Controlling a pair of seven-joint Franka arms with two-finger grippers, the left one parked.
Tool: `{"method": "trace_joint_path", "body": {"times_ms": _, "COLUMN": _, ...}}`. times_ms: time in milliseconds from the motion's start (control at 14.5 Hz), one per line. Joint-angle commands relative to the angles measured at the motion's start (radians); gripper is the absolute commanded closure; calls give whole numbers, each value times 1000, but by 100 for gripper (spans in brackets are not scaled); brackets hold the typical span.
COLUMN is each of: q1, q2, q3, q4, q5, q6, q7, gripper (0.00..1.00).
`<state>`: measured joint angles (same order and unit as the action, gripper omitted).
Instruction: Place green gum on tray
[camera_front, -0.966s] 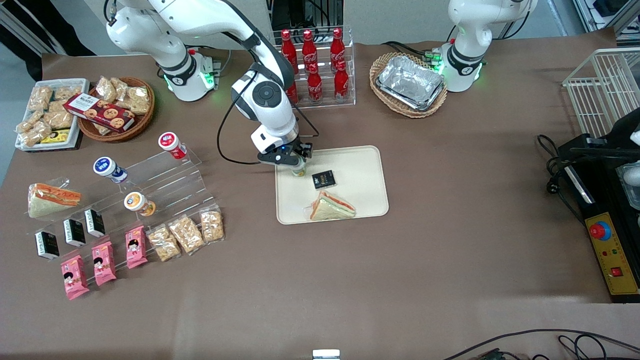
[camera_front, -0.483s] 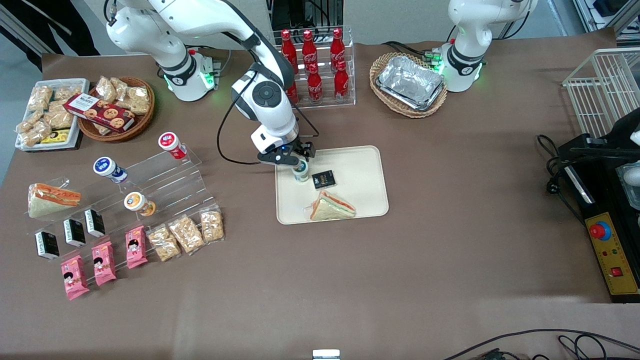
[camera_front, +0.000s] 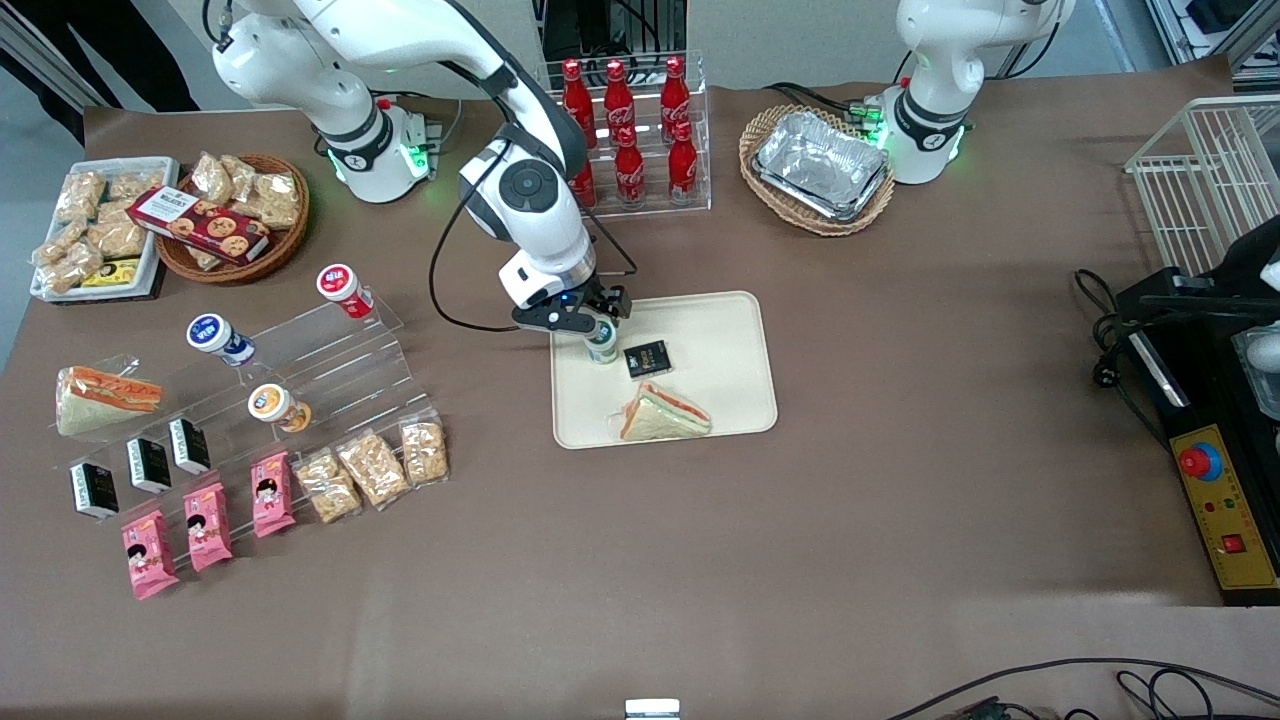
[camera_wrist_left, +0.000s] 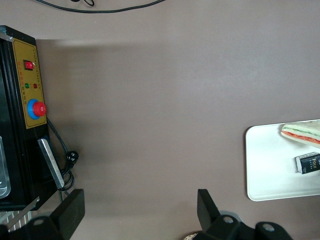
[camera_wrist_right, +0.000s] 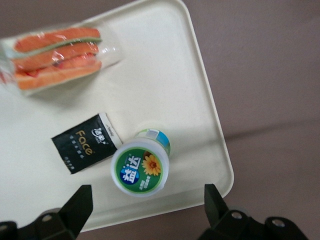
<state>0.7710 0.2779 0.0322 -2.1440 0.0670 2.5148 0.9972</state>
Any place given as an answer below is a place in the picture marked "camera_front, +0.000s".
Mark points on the aluminium foil tray stack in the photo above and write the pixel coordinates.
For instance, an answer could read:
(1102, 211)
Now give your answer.
(820, 165)

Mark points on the white rectangular snack tray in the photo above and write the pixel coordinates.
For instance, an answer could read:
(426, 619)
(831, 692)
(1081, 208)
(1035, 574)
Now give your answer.
(160, 200)

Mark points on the green gum bottle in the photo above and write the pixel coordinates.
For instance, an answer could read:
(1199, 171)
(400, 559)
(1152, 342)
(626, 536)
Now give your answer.
(603, 345)

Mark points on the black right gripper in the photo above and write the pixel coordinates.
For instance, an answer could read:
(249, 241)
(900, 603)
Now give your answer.
(602, 300)

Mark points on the clear bag of crackers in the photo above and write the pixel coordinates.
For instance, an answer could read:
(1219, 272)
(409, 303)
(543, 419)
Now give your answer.
(372, 468)
(424, 450)
(327, 487)

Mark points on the small silver container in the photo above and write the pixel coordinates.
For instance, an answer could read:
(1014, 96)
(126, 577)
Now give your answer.
(1262, 375)

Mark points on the clear acrylic bottle rack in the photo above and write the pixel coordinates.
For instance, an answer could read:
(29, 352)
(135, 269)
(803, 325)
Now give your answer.
(700, 200)

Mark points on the aluminium frame rail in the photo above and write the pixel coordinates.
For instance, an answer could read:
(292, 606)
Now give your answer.
(40, 62)

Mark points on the metal background shelf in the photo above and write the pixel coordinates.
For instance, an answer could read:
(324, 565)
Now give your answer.
(1210, 25)

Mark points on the red gum bottle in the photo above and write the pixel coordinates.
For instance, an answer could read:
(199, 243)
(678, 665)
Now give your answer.
(342, 288)

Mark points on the clear snack bag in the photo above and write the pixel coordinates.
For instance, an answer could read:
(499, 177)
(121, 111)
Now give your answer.
(68, 265)
(135, 185)
(272, 198)
(213, 177)
(82, 192)
(118, 238)

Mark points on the pink snack packet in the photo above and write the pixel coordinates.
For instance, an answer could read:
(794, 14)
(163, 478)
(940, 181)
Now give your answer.
(148, 555)
(272, 495)
(208, 527)

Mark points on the wicker basket with snacks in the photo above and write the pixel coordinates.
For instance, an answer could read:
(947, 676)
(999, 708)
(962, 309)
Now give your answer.
(290, 245)

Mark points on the triangle sandwich in wrap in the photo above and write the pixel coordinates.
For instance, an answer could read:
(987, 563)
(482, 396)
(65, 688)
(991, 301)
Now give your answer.
(100, 400)
(665, 415)

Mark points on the orange gum bottle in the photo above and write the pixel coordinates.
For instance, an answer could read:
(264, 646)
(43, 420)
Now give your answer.
(278, 407)

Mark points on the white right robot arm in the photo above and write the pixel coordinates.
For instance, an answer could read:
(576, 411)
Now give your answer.
(530, 190)

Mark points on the red cola bottle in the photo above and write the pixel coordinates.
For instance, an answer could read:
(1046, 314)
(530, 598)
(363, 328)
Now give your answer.
(683, 165)
(675, 88)
(587, 190)
(580, 95)
(618, 92)
(629, 172)

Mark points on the cream plastic tray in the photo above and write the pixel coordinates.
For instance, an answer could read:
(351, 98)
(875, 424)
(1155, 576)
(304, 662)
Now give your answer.
(720, 350)

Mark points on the clear acrylic stepped stand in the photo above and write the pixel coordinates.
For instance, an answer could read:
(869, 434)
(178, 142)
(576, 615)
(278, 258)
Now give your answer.
(350, 375)

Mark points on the black background equipment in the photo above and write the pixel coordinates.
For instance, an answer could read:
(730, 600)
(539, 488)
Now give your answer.
(610, 25)

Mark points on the red cookie box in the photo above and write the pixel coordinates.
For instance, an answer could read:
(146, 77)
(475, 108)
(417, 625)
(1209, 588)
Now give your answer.
(200, 225)

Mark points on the person in black clothes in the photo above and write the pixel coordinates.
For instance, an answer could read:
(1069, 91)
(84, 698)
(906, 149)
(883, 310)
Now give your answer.
(120, 50)

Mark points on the blue gum bottle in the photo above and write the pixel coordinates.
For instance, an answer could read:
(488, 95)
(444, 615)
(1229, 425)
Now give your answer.
(215, 335)

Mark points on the black packet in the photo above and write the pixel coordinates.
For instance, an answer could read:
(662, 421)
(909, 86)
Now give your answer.
(95, 490)
(647, 359)
(150, 466)
(190, 446)

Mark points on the yellow snack packet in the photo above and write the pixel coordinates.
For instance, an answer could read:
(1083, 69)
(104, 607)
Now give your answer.
(112, 273)

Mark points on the wicker basket with foil trays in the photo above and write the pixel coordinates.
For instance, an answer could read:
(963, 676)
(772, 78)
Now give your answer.
(790, 222)

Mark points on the black sealing machine yellow panel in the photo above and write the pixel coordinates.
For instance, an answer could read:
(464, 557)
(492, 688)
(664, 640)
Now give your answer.
(1225, 520)

